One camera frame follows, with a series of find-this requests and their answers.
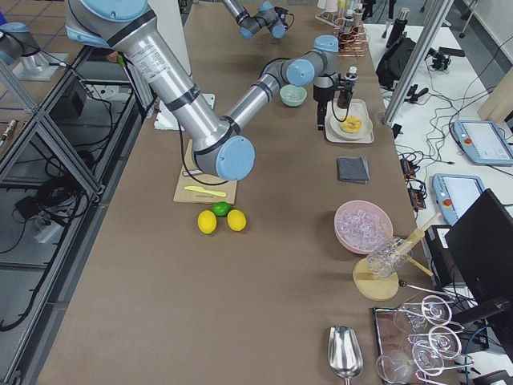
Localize pink bowl of ice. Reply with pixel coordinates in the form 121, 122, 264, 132
333, 200, 394, 255

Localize white wire rack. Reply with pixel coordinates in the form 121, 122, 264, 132
315, 0, 346, 27

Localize green lime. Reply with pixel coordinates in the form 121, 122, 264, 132
211, 201, 232, 217

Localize copper wire bottle rack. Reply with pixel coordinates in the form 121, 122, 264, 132
333, 24, 369, 59

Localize black backpack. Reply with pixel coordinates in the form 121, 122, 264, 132
376, 37, 415, 90

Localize steel ice scoop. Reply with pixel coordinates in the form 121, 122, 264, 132
328, 326, 363, 384

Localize whole yellow lemon lower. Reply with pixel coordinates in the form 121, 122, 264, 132
196, 210, 217, 235

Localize glazed twisted donut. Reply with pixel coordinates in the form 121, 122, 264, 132
339, 115, 362, 134

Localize teach pendant upper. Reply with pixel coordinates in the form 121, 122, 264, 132
452, 120, 512, 166

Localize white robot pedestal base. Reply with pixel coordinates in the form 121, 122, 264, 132
148, 0, 192, 131

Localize ice cubes in green bowl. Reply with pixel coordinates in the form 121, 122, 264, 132
285, 92, 302, 102

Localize pale green bowl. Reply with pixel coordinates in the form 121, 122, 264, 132
280, 84, 308, 107

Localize teach pendant lower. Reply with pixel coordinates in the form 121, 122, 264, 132
432, 173, 485, 225

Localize grey folded cloth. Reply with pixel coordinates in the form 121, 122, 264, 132
337, 156, 370, 184

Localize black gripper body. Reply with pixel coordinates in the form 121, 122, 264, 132
274, 6, 293, 22
313, 74, 344, 103

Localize dark bottle in rack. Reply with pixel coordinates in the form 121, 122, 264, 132
340, 9, 353, 34

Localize steel muddler black tip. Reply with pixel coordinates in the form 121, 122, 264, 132
182, 169, 203, 177

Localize wine glass rack tray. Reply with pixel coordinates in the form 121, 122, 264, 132
373, 294, 474, 384

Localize yellow plastic knife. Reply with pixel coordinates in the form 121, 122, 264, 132
184, 185, 228, 197

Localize black monitor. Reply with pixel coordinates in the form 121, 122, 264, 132
446, 188, 512, 302

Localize whole yellow lemon upper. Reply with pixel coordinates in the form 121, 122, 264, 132
227, 209, 247, 232

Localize clear glass mug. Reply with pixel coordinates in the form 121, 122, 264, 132
366, 237, 412, 278

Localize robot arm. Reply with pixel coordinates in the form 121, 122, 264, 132
65, 1, 338, 180
222, 0, 293, 40

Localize cream serving tray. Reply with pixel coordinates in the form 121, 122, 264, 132
325, 99, 374, 144

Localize wooden glass drying stand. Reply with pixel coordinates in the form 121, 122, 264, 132
353, 213, 441, 302

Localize aluminium frame post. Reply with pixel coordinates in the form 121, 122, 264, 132
383, 0, 454, 127

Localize teach pendant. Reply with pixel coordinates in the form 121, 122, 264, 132
432, 173, 485, 225
452, 120, 512, 166

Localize white round plate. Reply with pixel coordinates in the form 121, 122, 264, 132
329, 115, 371, 141

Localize whole yellow lemon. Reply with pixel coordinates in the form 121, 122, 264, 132
196, 210, 217, 235
227, 209, 247, 232

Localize dark drink bottle on tray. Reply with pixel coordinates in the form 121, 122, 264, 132
337, 66, 358, 109

